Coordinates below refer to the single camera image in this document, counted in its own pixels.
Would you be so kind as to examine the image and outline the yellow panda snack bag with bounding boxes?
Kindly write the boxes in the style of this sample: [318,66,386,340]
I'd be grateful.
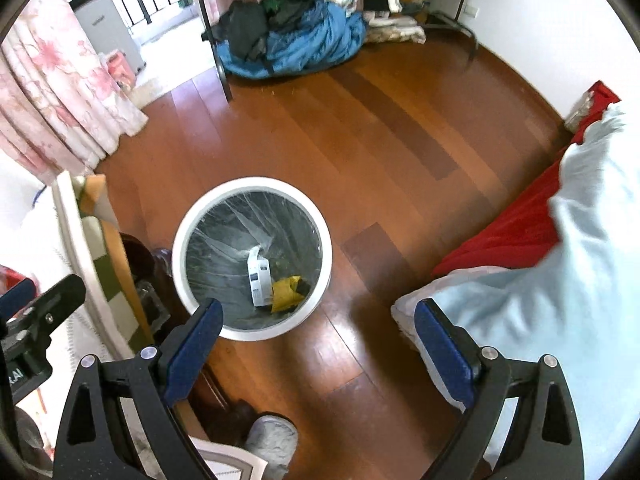
[271,275,310,313]

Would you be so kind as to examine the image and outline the red bed sheet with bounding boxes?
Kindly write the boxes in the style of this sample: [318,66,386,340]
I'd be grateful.
[432,79,622,279]

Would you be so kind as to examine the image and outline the light blue blanket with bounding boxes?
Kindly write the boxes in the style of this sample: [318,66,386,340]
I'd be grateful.
[390,102,639,479]

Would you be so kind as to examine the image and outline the pink floral curtain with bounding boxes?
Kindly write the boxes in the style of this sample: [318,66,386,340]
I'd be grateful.
[1,0,148,184]

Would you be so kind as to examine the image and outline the grey slipper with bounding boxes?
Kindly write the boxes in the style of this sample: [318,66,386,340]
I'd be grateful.
[244,414,298,480]

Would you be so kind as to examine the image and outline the blue clothes pile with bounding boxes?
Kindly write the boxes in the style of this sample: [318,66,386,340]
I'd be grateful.
[212,0,367,80]

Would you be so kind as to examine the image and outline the black clothes rack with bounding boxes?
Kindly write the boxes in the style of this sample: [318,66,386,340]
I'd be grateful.
[196,0,478,82]

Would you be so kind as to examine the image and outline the white diamond pattern tablecloth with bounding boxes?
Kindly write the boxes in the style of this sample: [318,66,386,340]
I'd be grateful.
[1,172,154,479]

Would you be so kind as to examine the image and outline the light blue long box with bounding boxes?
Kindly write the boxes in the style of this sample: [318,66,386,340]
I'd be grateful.
[246,246,272,308]

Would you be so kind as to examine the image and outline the white round trash bin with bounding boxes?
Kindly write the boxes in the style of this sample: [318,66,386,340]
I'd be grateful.
[171,177,333,342]

